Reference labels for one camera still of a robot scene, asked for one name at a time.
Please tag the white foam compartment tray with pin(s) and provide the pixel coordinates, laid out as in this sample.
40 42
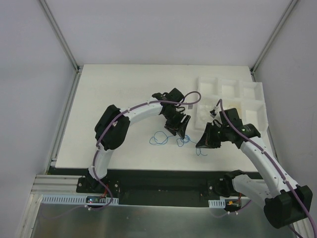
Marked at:
247 97

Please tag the white cable duct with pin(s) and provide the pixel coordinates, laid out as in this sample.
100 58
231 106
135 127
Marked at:
219 204
78 200

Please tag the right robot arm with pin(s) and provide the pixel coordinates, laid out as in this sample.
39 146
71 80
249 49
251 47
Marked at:
282 199

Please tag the left aluminium frame post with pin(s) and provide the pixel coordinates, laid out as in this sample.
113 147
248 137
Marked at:
59 35

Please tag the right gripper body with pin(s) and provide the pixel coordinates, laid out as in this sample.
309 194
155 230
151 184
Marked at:
214 135

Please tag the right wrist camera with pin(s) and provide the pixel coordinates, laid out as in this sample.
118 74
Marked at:
214 112

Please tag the left white cable duct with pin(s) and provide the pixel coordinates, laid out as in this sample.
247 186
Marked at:
78 200

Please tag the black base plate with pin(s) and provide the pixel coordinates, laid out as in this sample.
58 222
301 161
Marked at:
156 188

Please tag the right white cable duct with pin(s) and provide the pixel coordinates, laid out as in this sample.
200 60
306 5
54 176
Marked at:
219 204

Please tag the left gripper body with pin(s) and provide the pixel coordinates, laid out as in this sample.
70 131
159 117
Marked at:
175 121

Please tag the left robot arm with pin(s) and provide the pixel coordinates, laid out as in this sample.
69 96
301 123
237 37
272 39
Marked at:
112 127

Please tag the aluminium front rail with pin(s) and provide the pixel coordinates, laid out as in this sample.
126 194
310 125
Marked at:
54 184

